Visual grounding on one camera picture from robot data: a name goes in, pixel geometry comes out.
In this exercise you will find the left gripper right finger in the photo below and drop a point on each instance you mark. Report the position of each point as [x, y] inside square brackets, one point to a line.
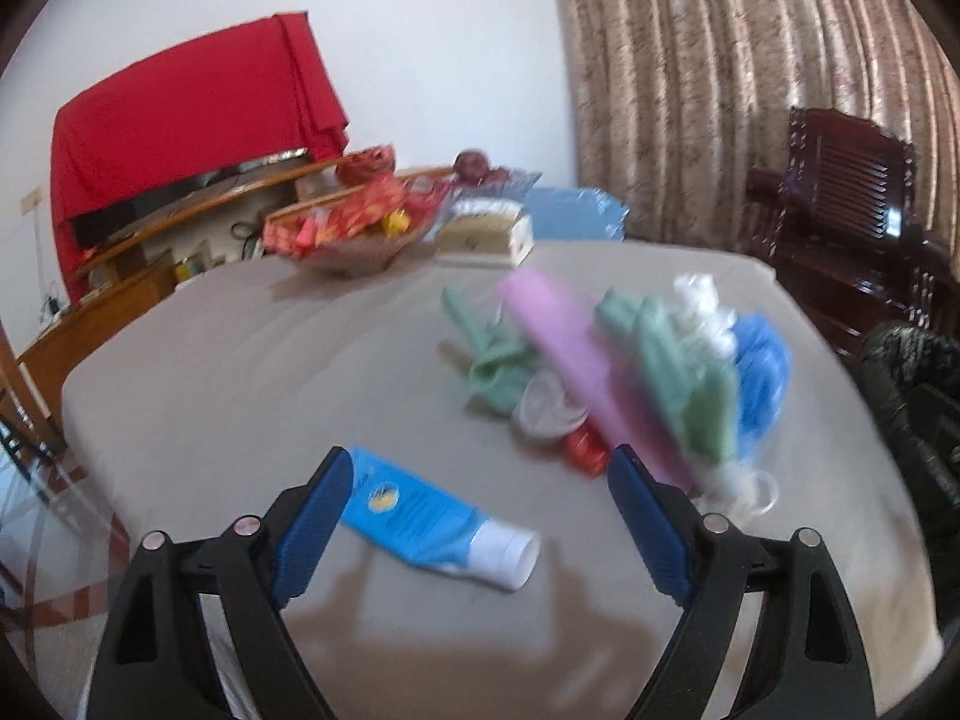
[807, 659]

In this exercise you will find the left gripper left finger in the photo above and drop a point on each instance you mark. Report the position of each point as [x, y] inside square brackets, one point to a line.
[155, 660]

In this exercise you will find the blue tube with white cap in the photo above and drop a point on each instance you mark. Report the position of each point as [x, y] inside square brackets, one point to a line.
[432, 530]

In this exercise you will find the green rubber glove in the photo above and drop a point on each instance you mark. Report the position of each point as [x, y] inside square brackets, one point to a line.
[660, 375]

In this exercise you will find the blue plastic bag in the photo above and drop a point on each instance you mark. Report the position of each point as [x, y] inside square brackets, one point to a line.
[764, 364]

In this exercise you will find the black wicker trash bin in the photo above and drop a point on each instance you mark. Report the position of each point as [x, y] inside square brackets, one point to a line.
[909, 379]

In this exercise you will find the small clear plastic cup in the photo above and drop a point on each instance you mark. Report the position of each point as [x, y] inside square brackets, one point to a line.
[545, 411]

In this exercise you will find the crumpled white tissue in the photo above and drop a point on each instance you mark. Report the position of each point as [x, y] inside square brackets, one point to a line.
[704, 325]

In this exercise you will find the grey tablecloth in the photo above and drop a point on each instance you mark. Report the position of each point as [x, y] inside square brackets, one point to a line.
[236, 387]

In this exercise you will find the wooden tv cabinet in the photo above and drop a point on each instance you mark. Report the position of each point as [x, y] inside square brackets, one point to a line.
[136, 281]

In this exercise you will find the dark wooden armchair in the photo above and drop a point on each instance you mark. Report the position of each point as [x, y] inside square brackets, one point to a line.
[839, 228]

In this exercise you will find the snack basket with red packets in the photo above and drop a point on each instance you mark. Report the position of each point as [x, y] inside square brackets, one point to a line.
[359, 230]

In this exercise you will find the red basket on cabinet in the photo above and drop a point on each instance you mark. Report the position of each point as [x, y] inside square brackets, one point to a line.
[364, 166]

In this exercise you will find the tissue box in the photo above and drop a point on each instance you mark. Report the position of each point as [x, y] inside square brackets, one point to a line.
[485, 232]

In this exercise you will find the glass fruit bowl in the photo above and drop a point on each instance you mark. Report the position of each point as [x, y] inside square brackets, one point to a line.
[516, 188]

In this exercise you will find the red cloth over television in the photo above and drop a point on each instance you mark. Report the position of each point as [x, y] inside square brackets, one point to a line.
[230, 96]

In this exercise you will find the red apples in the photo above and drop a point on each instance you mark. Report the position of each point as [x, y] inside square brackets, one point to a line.
[472, 167]

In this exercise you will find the floral beige curtain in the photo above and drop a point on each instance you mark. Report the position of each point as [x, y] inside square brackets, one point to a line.
[676, 100]

